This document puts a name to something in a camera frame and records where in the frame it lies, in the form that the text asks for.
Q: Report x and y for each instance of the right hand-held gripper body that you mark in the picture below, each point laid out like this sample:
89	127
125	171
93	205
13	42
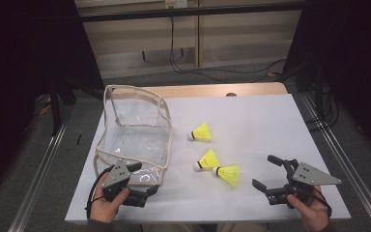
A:
309	175

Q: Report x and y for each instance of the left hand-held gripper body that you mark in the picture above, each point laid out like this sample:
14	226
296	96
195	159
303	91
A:
117	177

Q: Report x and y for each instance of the clear plastic bag beige trim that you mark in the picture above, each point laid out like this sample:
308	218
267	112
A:
138	141

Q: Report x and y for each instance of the yellow plastic shuttlecock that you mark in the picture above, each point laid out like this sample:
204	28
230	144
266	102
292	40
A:
210	159
202	132
230	174

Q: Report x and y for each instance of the person's left hand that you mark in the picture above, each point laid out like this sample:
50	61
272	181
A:
104	208

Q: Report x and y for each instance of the person's right hand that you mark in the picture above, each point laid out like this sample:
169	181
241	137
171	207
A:
312	214

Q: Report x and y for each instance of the white table cover sheet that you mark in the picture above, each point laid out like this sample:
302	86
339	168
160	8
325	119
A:
270	129

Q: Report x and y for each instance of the small black floor piece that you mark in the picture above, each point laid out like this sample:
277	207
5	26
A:
79	139

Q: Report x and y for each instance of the dark round table grommet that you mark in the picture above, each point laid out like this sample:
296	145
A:
231	94

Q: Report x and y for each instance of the light wooden table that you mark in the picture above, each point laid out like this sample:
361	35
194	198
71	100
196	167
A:
238	88

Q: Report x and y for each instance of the black stand leg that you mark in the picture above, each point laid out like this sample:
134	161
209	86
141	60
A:
55	109

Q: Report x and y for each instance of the black curtain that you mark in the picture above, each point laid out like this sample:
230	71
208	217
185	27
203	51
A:
19	64
351	48

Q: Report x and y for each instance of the black metal crossbar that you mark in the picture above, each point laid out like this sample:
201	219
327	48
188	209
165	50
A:
206	12

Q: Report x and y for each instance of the aluminium floor rail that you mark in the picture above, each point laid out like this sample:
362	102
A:
348	164
35	183

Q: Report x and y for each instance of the small black wall bracket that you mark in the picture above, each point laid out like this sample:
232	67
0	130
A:
143	56

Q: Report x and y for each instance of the white wall outlet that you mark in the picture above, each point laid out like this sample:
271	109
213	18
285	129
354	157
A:
175	3

